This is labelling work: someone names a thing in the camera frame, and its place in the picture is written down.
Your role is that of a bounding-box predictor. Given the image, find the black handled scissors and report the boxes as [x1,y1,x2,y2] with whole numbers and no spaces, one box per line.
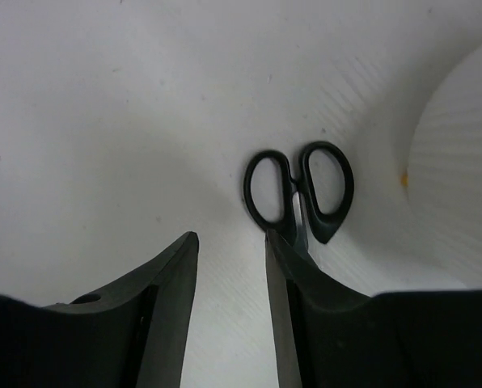
[243,141,355,256]

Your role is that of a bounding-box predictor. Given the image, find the white round divided organizer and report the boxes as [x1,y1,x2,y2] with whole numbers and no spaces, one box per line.
[404,45,482,290]

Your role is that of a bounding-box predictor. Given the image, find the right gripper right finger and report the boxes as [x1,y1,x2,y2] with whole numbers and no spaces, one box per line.
[265,231,482,387]

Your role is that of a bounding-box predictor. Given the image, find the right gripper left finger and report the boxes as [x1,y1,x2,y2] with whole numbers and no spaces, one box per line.
[0,232,199,387]

